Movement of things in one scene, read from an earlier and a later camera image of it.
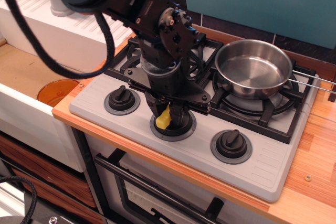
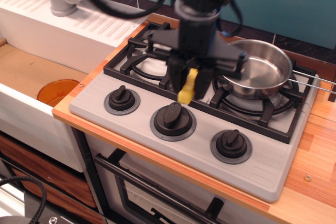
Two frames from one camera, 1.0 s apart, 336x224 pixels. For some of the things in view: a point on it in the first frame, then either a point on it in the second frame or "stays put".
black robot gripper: (163, 83) → (198, 41)
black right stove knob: (231, 147) stays put
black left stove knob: (122, 102) stays put
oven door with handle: (132, 190) stays put
